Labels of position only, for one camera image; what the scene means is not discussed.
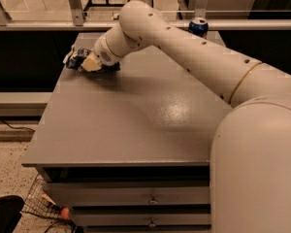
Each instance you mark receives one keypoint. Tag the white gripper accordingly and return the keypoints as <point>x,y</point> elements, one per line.
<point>102,52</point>

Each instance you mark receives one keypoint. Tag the blue chip bag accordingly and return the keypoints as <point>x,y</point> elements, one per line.
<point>75,58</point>

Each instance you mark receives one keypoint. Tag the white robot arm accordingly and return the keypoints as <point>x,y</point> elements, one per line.
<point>250,157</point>

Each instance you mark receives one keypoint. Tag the black stand base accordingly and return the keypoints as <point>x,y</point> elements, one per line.
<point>104,4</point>

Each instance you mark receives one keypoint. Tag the grey drawer cabinet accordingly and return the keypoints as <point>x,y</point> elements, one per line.
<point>151,121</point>

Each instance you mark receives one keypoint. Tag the metal railing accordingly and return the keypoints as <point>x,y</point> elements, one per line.
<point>68,15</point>

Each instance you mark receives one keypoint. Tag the blue soda can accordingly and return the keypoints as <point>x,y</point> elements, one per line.
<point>199,27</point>

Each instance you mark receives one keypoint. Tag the upper drawer with knob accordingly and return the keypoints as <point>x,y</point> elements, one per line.
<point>128,194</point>

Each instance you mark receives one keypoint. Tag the drawer with knob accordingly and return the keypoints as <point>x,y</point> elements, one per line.
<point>153,216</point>
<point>128,194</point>

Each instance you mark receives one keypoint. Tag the small orange ball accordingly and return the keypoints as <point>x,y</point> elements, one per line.
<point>64,213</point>

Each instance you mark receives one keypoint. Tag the lower drawer with knob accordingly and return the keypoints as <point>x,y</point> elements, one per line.
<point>153,216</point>

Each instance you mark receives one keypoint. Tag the wire basket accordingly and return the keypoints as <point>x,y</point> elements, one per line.
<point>38,204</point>

